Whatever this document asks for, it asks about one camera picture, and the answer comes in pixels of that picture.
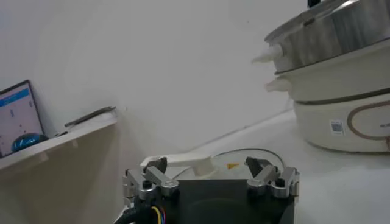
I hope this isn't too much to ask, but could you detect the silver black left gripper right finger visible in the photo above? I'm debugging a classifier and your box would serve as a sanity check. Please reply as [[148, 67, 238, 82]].
[[245, 156, 300, 199]]

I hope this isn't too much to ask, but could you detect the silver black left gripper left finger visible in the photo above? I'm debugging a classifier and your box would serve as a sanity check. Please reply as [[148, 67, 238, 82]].
[[122, 156, 180, 201]]

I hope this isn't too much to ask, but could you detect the steel steamer basket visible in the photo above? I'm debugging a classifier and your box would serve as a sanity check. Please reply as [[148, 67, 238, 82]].
[[252, 0, 390, 74]]

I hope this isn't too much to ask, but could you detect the white electric cooker pot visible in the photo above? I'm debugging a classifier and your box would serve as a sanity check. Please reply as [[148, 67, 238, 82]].
[[264, 39, 390, 153]]

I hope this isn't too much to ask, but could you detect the black flat hard drive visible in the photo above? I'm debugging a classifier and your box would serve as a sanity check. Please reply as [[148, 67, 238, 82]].
[[64, 105, 117, 128]]

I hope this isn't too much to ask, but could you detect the white side table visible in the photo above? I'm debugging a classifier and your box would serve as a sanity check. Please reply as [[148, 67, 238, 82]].
[[0, 117, 118, 171]]

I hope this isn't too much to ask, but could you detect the blue computer mouse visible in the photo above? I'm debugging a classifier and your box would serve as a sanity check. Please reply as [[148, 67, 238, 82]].
[[11, 133, 49, 153]]

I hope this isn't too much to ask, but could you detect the black laptop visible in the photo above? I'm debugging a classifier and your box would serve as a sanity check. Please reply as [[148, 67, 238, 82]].
[[0, 79, 46, 159]]

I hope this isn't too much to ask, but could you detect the yellow red blue wire bundle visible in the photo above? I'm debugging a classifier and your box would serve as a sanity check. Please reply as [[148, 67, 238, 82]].
[[149, 205, 167, 224]]

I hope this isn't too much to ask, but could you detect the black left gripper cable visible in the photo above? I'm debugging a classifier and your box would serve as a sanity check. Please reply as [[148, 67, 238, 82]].
[[114, 206, 144, 224]]

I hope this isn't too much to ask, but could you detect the glass lid with white handle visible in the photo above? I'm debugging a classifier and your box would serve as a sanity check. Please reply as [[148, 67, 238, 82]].
[[140, 148, 286, 181]]

